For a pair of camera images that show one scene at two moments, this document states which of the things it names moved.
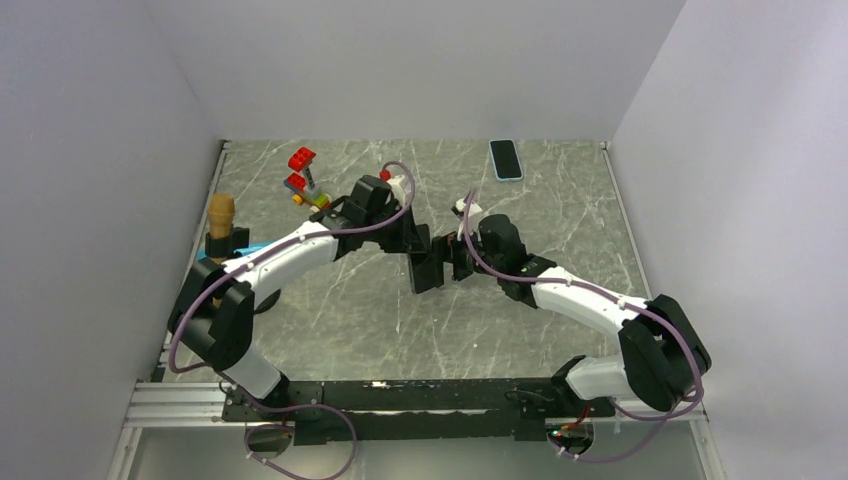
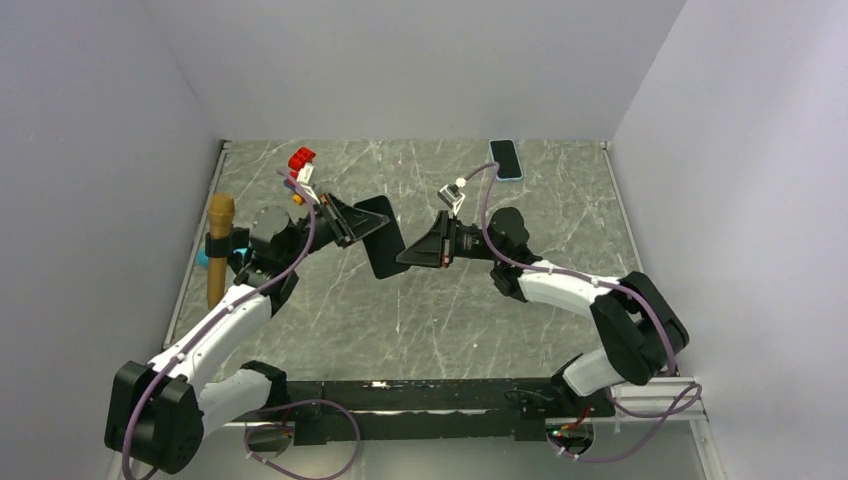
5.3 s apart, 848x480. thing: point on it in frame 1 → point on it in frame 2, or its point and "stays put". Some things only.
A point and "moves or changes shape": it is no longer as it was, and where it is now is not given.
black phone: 426,272 moves or changes shape
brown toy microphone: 221,210 stays put
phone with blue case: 505,160 stays put
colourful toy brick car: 302,183 stays put
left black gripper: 408,239 → 347,223
